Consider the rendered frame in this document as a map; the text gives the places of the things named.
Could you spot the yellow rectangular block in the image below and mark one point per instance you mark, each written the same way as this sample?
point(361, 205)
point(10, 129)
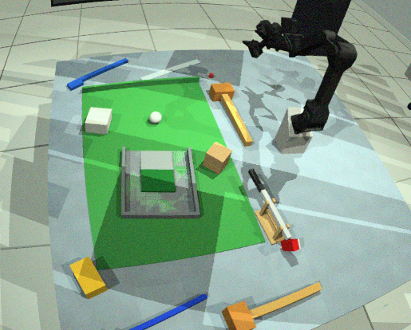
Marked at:
point(88, 277)

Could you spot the white golf ball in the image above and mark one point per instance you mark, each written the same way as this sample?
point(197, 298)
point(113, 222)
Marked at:
point(155, 117)

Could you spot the green flat mat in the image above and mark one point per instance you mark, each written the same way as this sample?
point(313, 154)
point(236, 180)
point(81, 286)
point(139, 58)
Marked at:
point(226, 221)

